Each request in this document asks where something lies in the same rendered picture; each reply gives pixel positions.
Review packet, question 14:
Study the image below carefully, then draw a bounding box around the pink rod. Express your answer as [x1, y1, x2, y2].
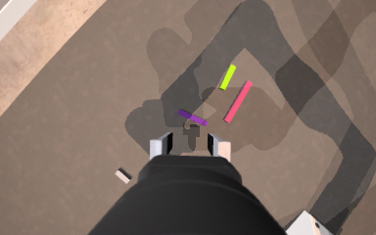
[224, 81, 252, 123]

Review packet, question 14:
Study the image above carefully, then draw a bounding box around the lime green rod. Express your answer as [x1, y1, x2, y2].
[219, 65, 236, 91]

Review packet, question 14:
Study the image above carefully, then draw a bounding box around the purple rod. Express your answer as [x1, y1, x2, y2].
[177, 110, 208, 126]

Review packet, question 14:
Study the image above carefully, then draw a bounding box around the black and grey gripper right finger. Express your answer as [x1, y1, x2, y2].
[208, 133, 231, 161]

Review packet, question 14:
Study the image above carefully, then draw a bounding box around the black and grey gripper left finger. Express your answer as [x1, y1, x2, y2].
[150, 132, 172, 159]

